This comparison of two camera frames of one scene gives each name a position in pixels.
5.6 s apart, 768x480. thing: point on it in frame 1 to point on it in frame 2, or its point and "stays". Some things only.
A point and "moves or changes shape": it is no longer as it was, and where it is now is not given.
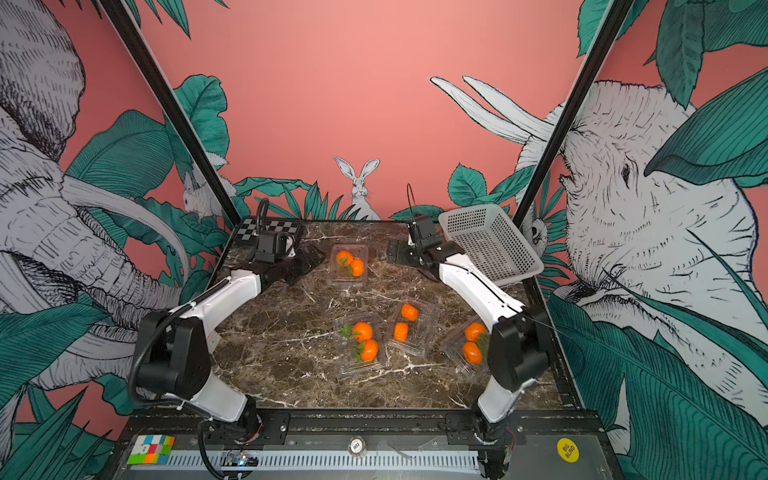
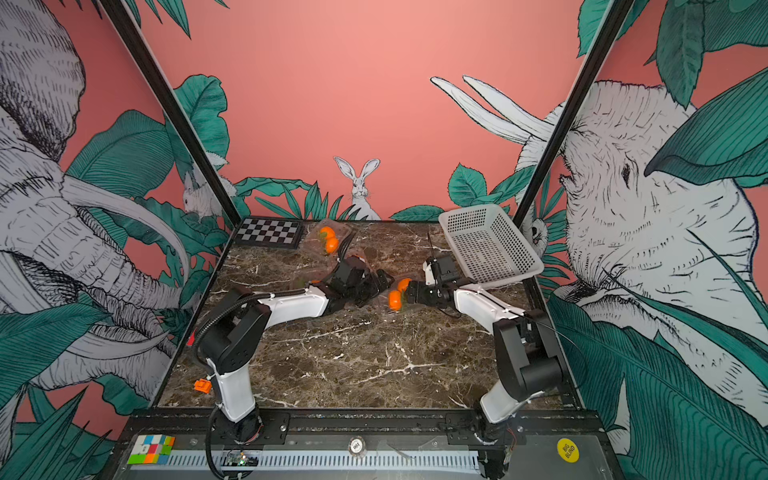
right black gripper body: x=409 y=256 to x=428 y=295
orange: x=344 y=257 to x=329 y=232
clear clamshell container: x=411 y=327 to x=397 y=299
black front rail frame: x=181 y=444 stays
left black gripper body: x=295 y=268 to x=369 y=289
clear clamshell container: x=341 y=275 moves or changes shape
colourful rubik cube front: x=154 y=449 stays
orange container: x=410 y=313 to x=403 y=284
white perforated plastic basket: x=493 y=242 stays
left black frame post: x=132 y=34 stays
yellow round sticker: x=568 y=449 stays
